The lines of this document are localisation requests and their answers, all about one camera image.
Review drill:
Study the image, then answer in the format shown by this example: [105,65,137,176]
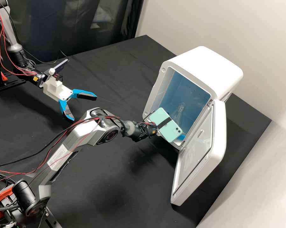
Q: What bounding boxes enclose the black cable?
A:
[0,116,121,168]
[35,49,68,65]

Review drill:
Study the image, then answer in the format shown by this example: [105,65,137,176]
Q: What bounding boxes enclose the incubator door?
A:
[170,98,227,206]

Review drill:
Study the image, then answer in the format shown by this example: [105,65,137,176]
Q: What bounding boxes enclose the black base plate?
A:
[0,77,26,93]

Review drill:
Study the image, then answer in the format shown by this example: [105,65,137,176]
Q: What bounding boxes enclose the right wrist camera phone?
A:
[148,107,184,144]

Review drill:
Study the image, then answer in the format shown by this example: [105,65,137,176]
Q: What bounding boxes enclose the wrist camera phone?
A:
[48,58,70,80]
[148,107,184,144]

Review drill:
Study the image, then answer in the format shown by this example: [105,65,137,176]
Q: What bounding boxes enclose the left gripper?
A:
[42,78,98,122]

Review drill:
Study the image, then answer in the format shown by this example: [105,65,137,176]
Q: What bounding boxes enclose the left wrist camera phone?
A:
[48,58,70,80]

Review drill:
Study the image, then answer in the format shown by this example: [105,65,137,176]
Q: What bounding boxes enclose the clear flask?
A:
[174,101,190,124]

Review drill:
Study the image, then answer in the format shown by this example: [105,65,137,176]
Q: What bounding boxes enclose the white incubator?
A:
[143,46,244,147]

